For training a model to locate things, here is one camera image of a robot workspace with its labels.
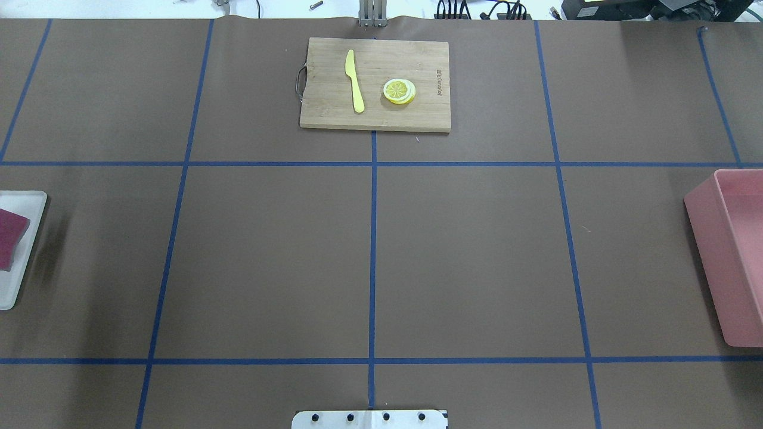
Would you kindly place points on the pink plastic bin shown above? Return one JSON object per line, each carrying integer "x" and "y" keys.
{"x": 725, "y": 213}

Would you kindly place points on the bamboo cutting board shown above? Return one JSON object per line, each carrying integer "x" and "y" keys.
{"x": 327, "y": 96}

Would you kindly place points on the white rectangular tray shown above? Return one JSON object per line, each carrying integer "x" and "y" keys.
{"x": 29, "y": 204}

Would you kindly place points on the black power strip with cables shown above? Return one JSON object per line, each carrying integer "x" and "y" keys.
{"x": 492, "y": 10}

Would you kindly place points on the yellow lemon slices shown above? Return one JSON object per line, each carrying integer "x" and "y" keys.
{"x": 399, "y": 91}

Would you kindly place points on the aluminium frame post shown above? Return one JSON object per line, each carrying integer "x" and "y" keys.
{"x": 373, "y": 13}

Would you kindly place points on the yellow plastic knife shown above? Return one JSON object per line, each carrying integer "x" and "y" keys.
{"x": 358, "y": 104}

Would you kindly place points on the pink towel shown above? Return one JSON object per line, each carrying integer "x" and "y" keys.
{"x": 13, "y": 228}

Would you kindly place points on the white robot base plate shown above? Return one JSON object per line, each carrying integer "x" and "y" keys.
{"x": 401, "y": 418}

